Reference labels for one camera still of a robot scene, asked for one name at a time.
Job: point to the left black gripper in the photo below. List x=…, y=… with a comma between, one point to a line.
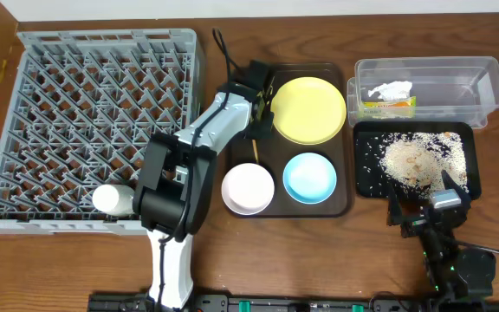
x=265, y=106

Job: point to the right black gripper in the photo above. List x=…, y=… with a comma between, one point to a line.
x=419, y=222

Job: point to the leftover rice pile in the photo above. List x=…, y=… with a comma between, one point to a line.
x=417, y=162

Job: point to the yellow round plate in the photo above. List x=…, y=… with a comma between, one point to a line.
x=308, y=110

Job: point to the green orange snack wrapper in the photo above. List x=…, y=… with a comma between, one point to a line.
x=404, y=108

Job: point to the white paper napkin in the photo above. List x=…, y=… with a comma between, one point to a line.
x=396, y=90

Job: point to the pink white bowl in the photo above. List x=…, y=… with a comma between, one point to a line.
x=247, y=189

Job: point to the light blue bowl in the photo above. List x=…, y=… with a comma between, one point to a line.
x=309, y=178

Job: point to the white plastic cup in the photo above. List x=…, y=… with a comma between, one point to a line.
x=114, y=200

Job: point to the wooden chopstick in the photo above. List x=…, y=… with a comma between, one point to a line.
x=255, y=151

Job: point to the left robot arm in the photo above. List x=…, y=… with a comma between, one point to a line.
x=173, y=193

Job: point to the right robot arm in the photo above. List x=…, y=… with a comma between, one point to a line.
x=461, y=275

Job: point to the black waste tray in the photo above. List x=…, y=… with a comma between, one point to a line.
x=371, y=138

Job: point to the clear plastic waste bin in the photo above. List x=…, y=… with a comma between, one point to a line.
x=447, y=88

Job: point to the dark brown serving tray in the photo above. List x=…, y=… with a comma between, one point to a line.
x=275, y=152

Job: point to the grey plastic dish rack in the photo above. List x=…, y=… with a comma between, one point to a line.
x=83, y=107

